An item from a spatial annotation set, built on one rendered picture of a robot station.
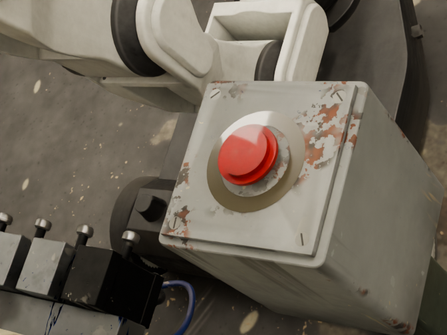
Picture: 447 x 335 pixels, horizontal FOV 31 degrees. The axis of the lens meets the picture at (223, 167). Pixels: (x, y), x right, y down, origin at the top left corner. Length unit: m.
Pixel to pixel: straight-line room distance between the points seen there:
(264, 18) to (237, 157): 0.94
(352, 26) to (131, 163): 0.63
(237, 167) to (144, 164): 1.36
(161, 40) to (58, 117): 1.07
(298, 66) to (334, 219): 0.89
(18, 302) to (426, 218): 0.44
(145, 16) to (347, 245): 0.61
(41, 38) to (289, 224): 0.53
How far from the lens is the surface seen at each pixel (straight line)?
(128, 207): 1.54
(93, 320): 0.78
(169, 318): 1.65
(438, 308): 0.74
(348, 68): 1.47
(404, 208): 0.56
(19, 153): 2.13
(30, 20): 0.91
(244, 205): 0.49
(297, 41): 1.35
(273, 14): 1.39
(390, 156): 0.53
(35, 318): 0.83
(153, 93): 1.26
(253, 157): 0.48
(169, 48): 1.06
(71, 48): 0.99
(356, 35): 1.50
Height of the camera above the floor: 1.32
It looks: 50 degrees down
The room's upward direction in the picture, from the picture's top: 51 degrees counter-clockwise
